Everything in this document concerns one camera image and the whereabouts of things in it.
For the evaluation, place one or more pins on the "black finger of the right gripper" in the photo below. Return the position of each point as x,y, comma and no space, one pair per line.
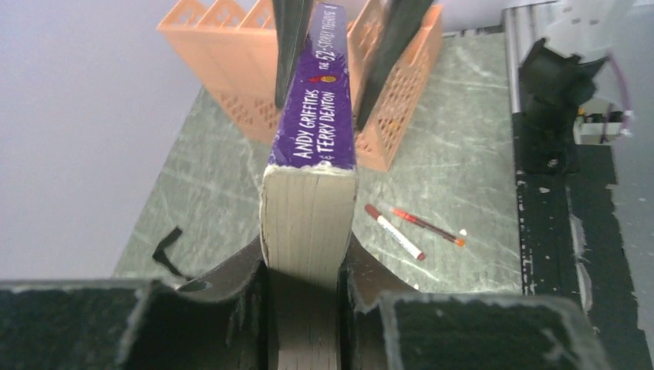
292,18

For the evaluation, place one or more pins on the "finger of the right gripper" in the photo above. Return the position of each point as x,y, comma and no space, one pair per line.
401,23

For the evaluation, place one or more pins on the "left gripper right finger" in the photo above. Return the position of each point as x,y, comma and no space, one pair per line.
387,324

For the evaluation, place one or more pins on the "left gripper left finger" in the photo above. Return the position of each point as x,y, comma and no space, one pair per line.
216,321

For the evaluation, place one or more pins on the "purple book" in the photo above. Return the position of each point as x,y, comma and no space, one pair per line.
308,197

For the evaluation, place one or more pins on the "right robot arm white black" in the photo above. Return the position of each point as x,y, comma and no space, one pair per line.
556,76

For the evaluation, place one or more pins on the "white red marker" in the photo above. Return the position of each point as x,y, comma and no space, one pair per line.
401,239

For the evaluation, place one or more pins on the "red pen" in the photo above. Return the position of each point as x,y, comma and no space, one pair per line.
413,219

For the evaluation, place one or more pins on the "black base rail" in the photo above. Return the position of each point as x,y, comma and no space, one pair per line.
571,246

